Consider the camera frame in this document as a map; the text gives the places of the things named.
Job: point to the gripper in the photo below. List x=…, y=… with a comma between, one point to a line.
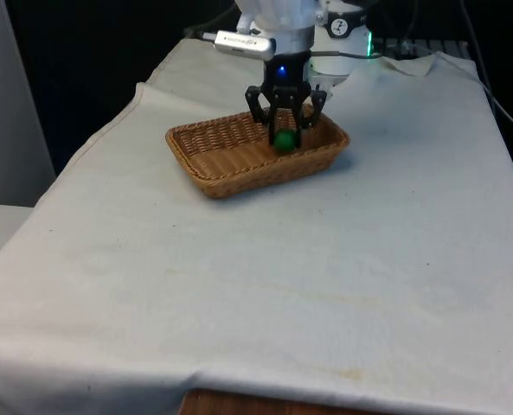
x=287, y=78

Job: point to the green ball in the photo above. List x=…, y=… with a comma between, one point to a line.
x=285, y=142

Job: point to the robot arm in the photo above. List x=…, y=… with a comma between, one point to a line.
x=338, y=65

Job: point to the brown wicker basket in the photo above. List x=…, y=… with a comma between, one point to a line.
x=221, y=173

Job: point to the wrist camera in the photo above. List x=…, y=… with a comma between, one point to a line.
x=243, y=44

